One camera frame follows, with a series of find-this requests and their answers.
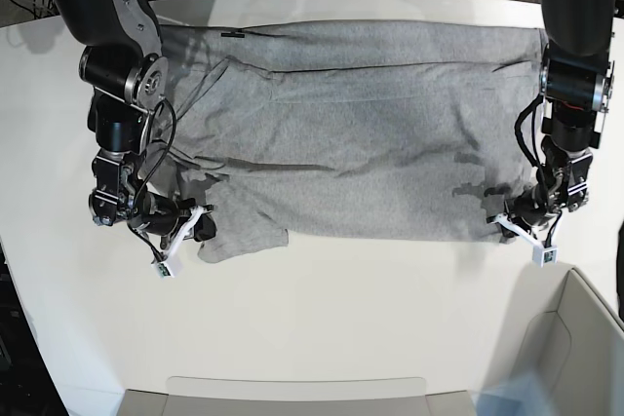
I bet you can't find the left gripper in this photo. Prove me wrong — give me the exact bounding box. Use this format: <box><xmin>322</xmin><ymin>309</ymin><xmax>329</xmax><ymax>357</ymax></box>
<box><xmin>487</xmin><ymin>184</ymin><xmax>561</xmax><ymax>247</ymax></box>

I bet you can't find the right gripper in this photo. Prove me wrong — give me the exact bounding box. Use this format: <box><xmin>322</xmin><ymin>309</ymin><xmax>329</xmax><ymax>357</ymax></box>
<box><xmin>127</xmin><ymin>192</ymin><xmax>217</xmax><ymax>260</ymax></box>

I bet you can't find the grey T-shirt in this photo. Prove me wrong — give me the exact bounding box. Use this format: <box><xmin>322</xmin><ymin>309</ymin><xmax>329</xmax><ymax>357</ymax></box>
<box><xmin>148</xmin><ymin>20</ymin><xmax>547</xmax><ymax>263</ymax></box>

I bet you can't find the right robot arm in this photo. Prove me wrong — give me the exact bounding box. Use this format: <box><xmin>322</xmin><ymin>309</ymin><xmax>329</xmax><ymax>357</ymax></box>
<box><xmin>54</xmin><ymin>0</ymin><xmax>216</xmax><ymax>268</ymax></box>

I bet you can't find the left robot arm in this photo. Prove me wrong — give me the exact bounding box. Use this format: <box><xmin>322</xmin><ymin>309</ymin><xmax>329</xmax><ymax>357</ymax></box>
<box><xmin>488</xmin><ymin>0</ymin><xmax>616</xmax><ymax>265</ymax></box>

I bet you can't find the white bin right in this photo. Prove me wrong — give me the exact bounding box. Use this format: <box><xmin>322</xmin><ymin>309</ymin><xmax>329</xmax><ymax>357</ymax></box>
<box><xmin>514</xmin><ymin>268</ymin><xmax>623</xmax><ymax>415</ymax></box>

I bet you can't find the blue cloth bottom corner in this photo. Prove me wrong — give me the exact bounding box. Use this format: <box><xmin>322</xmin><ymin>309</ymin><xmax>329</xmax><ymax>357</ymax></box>
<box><xmin>471</xmin><ymin>371</ymin><xmax>559</xmax><ymax>416</ymax></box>

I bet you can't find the grey bin bottom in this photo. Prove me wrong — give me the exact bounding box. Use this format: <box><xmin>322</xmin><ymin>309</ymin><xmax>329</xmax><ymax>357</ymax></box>
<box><xmin>117</xmin><ymin>376</ymin><xmax>477</xmax><ymax>415</ymax></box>

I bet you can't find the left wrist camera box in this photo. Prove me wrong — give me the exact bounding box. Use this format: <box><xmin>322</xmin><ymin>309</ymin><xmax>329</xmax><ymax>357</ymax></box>
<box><xmin>532</xmin><ymin>243</ymin><xmax>559</xmax><ymax>267</ymax></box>

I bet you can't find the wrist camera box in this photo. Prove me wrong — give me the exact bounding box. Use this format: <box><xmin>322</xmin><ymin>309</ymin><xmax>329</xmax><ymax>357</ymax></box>
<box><xmin>151</xmin><ymin>257</ymin><xmax>182</xmax><ymax>279</ymax></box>
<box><xmin>532</xmin><ymin>243</ymin><xmax>559</xmax><ymax>267</ymax></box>

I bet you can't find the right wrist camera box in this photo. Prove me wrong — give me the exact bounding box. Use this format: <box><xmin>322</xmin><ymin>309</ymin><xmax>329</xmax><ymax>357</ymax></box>
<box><xmin>151</xmin><ymin>257</ymin><xmax>182</xmax><ymax>279</ymax></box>

